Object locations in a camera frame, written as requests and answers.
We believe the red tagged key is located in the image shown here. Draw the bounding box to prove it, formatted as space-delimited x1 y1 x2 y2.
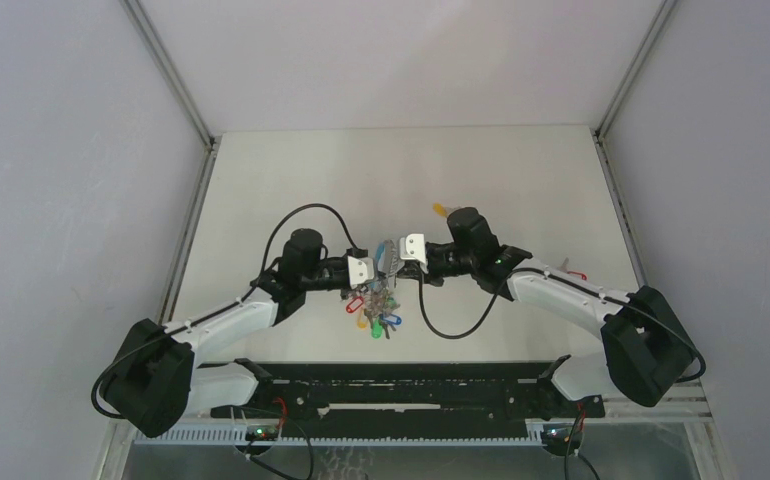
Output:
559 257 588 281
345 296 365 314

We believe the yellow tagged key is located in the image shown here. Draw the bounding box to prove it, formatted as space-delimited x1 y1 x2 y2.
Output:
432 203 452 218
356 311 370 330

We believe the blue tagged key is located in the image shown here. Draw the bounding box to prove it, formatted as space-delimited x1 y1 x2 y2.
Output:
380 314 403 326

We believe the green tagged key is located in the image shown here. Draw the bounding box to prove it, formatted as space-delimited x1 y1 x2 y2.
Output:
370 321 387 339

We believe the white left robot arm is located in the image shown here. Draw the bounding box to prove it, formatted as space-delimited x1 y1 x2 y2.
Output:
91 229 376 438

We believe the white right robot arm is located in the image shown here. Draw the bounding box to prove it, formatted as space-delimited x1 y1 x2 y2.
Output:
397 207 707 416

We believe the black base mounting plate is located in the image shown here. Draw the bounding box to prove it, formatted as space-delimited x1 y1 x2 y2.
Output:
199 362 623 444

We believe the left green led board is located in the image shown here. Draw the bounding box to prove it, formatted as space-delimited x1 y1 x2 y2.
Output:
245 426 280 443

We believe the green led board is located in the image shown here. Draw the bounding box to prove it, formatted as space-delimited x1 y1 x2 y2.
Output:
245 426 280 443
541 425 583 444

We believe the right green led board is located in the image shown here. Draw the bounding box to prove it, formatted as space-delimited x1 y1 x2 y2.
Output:
541 425 583 444

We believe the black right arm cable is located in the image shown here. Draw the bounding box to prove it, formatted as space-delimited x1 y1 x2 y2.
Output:
418 274 509 340

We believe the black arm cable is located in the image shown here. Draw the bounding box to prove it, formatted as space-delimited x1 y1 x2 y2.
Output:
252 202 368 293
418 274 509 340

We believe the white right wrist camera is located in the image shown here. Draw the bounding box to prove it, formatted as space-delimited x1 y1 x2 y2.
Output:
398 233 428 273

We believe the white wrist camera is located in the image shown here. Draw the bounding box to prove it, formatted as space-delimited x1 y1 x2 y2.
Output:
398 233 428 273
347 256 378 289

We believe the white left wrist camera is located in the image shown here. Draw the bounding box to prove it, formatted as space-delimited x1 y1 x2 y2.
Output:
347 256 378 289

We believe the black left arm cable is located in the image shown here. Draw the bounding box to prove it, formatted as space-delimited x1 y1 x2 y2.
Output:
252 202 368 293

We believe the left aluminium table rail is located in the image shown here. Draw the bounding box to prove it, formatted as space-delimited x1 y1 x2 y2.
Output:
152 136 221 327

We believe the aluminium table rail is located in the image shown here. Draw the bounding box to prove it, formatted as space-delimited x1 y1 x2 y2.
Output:
593 135 678 372
152 136 221 327

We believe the right aluminium table rail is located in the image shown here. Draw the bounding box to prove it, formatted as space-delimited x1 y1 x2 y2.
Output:
593 135 678 372

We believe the white comb cable duct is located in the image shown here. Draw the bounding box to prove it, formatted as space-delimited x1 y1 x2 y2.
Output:
134 424 545 447

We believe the left aluminium frame post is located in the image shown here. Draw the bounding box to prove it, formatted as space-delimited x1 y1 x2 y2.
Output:
120 0 215 150

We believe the aluminium frame post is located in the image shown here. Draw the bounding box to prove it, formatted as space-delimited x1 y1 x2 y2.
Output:
120 0 215 150
594 0 680 143

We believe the right aluminium frame post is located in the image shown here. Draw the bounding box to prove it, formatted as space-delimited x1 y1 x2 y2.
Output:
594 0 680 143

